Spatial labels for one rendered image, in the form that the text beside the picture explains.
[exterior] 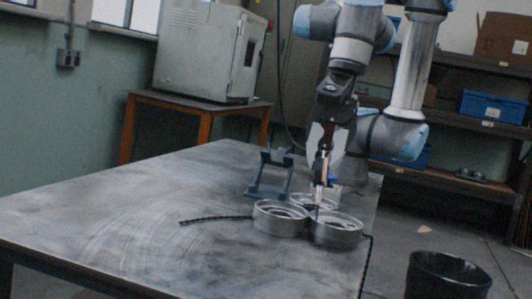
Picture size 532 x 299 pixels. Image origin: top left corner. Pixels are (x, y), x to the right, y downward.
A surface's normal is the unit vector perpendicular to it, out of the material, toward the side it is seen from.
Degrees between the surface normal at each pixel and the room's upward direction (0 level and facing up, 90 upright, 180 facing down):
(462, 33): 90
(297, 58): 90
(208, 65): 91
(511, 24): 91
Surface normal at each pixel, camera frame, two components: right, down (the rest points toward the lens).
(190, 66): -0.26, 0.11
